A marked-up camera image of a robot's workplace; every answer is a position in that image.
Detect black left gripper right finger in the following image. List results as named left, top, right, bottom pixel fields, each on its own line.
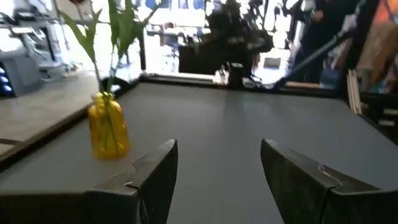
left=260, top=138, right=398, bottom=224

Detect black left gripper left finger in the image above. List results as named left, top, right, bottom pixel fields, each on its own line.
left=0, top=139, right=179, bottom=224

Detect dark red artificial tulip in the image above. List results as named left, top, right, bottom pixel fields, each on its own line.
left=105, top=0, right=164, bottom=94
left=58, top=0, right=105, bottom=94

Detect yellow ribbed glass vase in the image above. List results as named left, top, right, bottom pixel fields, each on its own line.
left=87, top=91, right=131, bottom=161

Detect light wooden boards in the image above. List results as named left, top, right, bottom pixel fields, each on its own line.
left=346, top=68, right=364, bottom=115

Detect black slanted pole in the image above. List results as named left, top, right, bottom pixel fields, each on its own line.
left=275, top=30, right=355, bottom=90

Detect small black box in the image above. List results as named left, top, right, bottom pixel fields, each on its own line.
left=228, top=62, right=246, bottom=89

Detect grey cabinet with blue lights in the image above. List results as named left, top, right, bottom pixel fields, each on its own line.
left=0, top=49, right=44, bottom=98

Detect orange brown fabric panel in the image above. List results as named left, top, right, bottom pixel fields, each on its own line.
left=356, top=0, right=398, bottom=94

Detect person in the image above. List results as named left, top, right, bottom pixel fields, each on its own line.
left=292, top=0, right=361, bottom=84

